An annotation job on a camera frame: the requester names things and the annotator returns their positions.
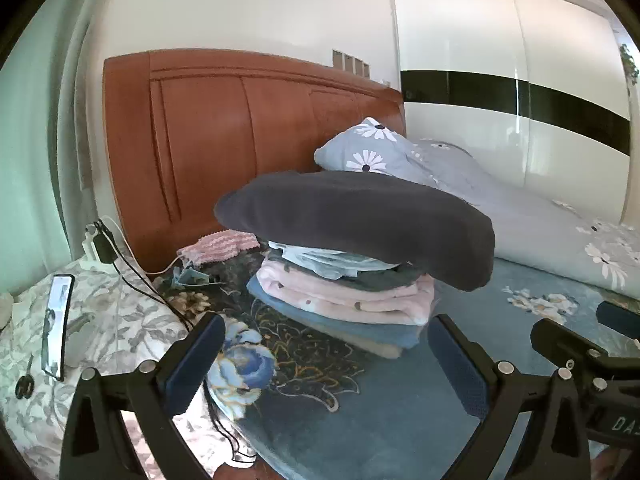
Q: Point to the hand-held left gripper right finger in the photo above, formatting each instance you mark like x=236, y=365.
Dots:
x=455, y=360

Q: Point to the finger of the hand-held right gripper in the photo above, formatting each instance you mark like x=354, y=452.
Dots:
x=620, y=317
x=560, y=342

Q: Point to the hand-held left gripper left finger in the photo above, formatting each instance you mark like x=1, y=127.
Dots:
x=195, y=360

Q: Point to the dark pants with white stripes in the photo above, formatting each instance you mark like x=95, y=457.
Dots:
x=350, y=210

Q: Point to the grey floral cloth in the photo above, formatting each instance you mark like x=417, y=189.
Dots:
x=125, y=320

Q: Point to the blue face mask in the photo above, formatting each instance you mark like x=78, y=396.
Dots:
x=187, y=277

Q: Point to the dark grey folded garment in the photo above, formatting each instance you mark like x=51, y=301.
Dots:
x=385, y=278

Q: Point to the pink striped knit piece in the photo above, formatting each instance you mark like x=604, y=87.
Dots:
x=220, y=247

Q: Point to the light blue floral quilt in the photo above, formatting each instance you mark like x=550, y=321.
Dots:
x=525, y=220

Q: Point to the black smartphone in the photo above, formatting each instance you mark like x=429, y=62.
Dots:
x=56, y=330

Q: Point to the black charger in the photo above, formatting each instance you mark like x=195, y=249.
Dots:
x=104, y=247

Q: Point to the white power adapter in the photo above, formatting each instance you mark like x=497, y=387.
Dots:
x=90, y=252

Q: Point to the light blue folded garment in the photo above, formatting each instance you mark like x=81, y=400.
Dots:
x=325, y=262

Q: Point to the small black object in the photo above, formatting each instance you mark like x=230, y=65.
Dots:
x=22, y=388

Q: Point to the wooden headboard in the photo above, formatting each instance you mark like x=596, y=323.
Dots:
x=200, y=135

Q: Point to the light blue floral pillow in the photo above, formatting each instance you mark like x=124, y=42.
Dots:
x=360, y=150

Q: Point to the green potted plant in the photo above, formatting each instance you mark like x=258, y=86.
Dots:
x=629, y=62

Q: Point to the pale green curtain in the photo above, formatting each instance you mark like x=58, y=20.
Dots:
x=30, y=160

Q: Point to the white wardrobe with black stripe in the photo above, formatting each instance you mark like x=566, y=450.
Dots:
x=450, y=35

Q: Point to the wall switch panel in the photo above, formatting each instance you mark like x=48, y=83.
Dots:
x=350, y=63

